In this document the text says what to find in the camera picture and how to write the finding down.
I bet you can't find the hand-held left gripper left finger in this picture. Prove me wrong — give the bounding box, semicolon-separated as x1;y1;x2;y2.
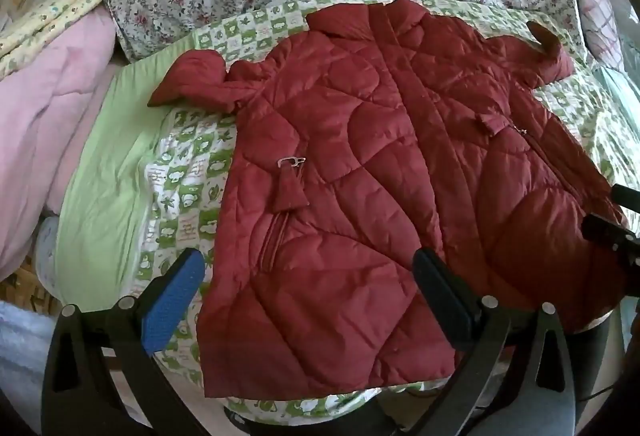
41;247;207;436

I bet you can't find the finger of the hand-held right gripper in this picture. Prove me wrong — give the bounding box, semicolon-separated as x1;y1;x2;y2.
581;212;640;267
612;184;640;213

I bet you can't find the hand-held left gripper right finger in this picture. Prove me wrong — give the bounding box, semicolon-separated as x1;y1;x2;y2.
372;248;579;436

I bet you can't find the red quilted jacket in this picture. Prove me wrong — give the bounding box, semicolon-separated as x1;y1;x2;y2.
146;0;631;399

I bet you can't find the teal cloth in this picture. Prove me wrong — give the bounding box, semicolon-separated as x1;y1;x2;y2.
592;63;640;152

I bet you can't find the green checkered blanket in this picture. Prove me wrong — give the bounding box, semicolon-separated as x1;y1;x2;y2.
135;0;640;422

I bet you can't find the white printed cloth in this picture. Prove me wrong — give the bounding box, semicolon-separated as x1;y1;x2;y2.
32;216;63;297

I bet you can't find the light green sheet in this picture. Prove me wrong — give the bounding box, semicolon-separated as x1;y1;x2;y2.
55;43;201;312

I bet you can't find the woven straw mat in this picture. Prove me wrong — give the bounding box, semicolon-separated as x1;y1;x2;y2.
0;261;66;317

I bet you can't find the white fleece cloth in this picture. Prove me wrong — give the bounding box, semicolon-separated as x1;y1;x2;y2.
0;301;56;397

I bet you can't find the pink plaid pillow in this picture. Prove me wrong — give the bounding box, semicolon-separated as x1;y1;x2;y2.
575;0;631;72

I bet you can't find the pink blanket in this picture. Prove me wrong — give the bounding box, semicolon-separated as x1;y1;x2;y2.
0;8;123;282

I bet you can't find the yellow floral cloth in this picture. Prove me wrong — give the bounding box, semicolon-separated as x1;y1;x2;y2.
0;0;118;79

